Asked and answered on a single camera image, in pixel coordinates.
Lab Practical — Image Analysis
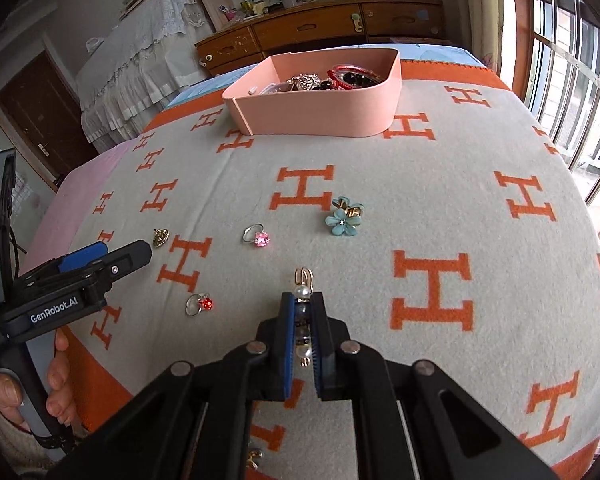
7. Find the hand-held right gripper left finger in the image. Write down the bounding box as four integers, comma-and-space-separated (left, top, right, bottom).
45, 290, 298, 480

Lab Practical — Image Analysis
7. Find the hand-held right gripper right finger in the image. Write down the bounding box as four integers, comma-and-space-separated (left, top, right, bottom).
310, 292, 561, 480

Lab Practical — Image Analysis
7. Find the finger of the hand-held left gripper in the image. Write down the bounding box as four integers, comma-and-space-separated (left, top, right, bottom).
17, 241, 108, 286
62, 239, 153, 293

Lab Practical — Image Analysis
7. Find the pearl hair clip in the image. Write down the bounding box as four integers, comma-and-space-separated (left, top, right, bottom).
294, 267, 315, 368

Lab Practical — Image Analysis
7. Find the pink strap watch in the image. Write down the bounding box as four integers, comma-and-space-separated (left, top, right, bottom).
247, 82, 296, 97

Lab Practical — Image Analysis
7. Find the pink rectangular box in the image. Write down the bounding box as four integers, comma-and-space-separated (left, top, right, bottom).
221, 47, 402, 138

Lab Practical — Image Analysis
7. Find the silver rhinestone brooch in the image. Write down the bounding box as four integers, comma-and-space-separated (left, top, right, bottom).
287, 74, 323, 92

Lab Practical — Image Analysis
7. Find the black bead bracelet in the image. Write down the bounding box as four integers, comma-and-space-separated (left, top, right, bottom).
312, 71, 376, 90

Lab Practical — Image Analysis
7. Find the red string bracelet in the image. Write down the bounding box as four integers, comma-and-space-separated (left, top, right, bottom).
326, 62, 383, 87

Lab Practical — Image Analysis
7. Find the person's left forearm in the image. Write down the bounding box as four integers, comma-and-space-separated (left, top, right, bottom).
0, 400, 88, 480

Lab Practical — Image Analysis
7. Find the person's left hand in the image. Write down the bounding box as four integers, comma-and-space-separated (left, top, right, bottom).
0, 331, 79, 441

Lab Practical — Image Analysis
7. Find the pink bed sheet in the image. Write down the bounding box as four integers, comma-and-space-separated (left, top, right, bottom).
17, 142, 136, 281

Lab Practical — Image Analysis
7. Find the brown wooden door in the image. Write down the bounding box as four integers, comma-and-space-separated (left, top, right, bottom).
0, 50, 98, 181

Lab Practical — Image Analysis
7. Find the white lace cover cloth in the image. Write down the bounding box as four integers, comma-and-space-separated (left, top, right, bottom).
75, 0, 216, 153

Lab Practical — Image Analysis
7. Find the orange and cream patterned blanket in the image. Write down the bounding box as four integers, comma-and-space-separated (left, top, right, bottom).
60, 57, 600, 480

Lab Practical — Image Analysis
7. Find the wooden desk with drawers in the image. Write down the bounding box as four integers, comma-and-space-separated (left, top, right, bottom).
195, 0, 443, 78

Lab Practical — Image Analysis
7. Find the beige curtain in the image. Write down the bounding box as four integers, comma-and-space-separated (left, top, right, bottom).
442, 0, 518, 86

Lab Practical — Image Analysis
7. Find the window with metal grille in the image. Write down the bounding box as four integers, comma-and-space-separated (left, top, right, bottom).
500, 0, 600, 311

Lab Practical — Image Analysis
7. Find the red stone ring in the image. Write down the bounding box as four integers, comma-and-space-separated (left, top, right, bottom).
185, 292, 215, 317

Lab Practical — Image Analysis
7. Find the pink stone ring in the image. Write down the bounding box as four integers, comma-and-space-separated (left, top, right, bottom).
242, 224, 272, 249

